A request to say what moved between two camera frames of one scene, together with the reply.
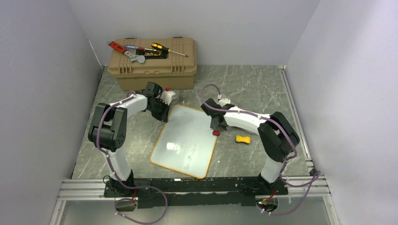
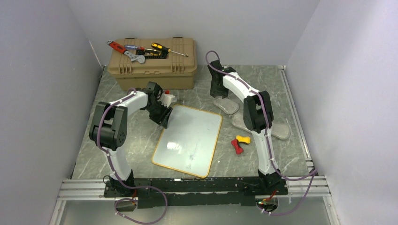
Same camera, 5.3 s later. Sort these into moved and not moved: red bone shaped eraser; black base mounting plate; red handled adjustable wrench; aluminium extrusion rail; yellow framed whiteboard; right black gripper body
Moved: right black gripper body; red bone shaped eraser
Not moved: red handled adjustable wrench; black base mounting plate; aluminium extrusion rail; yellow framed whiteboard
